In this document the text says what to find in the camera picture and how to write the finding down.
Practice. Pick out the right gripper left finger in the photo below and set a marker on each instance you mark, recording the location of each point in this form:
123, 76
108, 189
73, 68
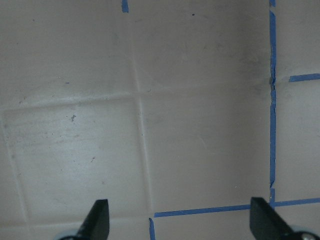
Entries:
96, 225

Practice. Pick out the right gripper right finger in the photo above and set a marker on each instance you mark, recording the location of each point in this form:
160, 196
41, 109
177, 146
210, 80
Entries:
265, 223

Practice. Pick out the brown paper table cover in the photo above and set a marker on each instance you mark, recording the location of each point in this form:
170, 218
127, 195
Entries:
176, 111

